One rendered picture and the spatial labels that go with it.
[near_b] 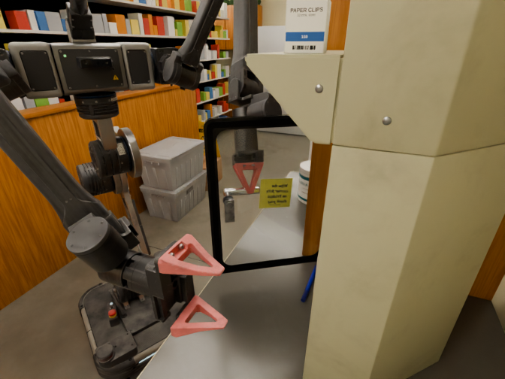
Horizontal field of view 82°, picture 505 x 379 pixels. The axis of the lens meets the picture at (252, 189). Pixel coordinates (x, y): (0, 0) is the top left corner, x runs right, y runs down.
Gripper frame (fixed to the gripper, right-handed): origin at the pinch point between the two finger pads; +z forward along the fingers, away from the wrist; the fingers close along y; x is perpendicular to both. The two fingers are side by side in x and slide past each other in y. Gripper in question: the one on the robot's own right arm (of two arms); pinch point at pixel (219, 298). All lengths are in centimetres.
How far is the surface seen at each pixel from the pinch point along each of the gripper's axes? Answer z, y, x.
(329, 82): 10.7, 27.5, 9.3
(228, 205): -10.8, -0.1, 24.6
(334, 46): 6, 32, 46
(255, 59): 1.9, 29.8, 9.2
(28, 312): -168, -117, 43
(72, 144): -185, -29, 115
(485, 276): 47, -20, 47
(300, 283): 4.5, -26.2, 35.1
